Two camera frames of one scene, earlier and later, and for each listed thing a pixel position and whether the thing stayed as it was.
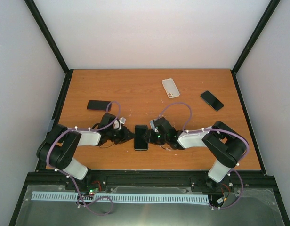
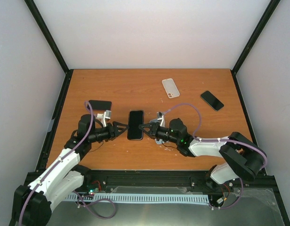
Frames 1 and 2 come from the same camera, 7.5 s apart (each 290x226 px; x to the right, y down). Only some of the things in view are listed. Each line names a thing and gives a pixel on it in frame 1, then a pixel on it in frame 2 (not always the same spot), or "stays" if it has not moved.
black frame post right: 261,23 stays
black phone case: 140,143 → 135,118
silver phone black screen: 140,143 → 136,118
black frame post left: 53,45 stays
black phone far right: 212,100 stays
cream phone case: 170,88 stays
